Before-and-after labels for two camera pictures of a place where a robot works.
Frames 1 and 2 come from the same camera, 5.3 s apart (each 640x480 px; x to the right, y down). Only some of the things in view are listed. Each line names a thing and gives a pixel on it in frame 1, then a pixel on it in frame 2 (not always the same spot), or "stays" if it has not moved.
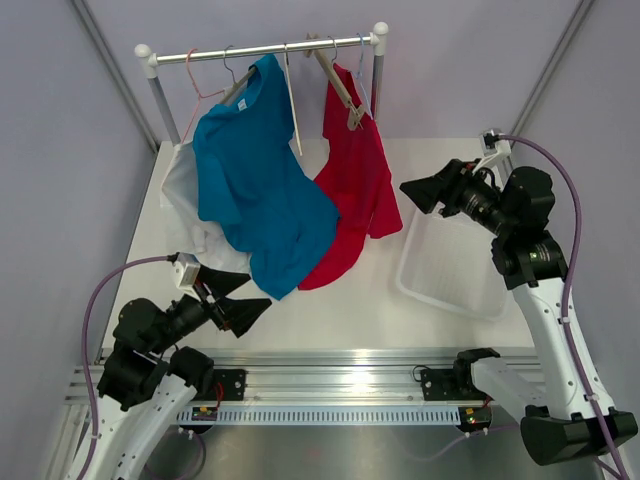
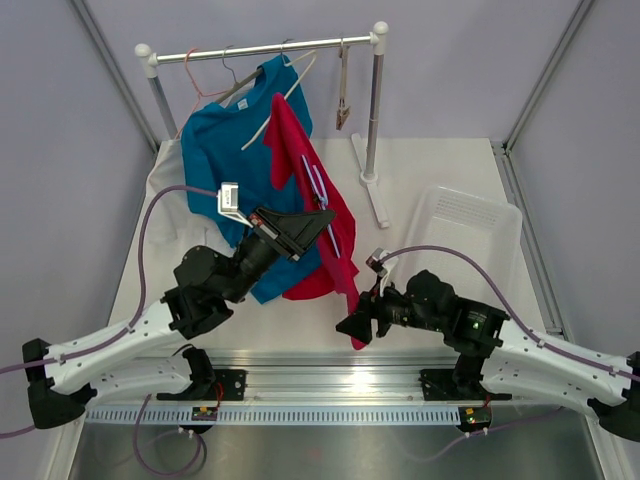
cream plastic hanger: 293,102 to 311,55
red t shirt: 356,176 to 293,153
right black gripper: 448,186 to 359,325
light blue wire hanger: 359,77 to 324,201
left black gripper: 238,314 to 288,234
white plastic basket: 451,263 stays
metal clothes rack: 149,60 stays
